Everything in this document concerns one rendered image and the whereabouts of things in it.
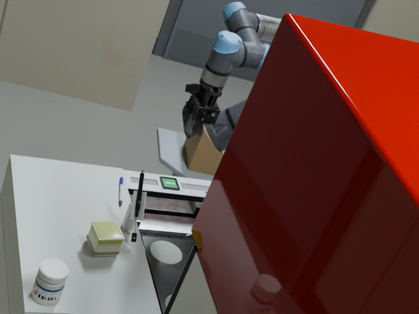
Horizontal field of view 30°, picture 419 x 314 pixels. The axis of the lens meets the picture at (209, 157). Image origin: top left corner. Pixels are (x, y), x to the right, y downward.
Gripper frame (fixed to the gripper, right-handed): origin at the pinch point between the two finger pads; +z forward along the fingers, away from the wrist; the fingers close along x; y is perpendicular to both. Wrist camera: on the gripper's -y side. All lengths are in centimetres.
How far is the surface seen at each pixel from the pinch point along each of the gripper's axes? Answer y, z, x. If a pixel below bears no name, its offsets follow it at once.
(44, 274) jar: 55, 10, -47
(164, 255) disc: 27.7, 25.7, -5.7
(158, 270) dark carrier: 33.8, 25.8, -8.9
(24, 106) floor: -185, 116, -13
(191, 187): 0.3, 20.0, 7.7
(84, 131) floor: -168, 116, 19
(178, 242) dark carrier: 21.4, 25.7, 0.2
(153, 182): 0.4, 20.0, -5.4
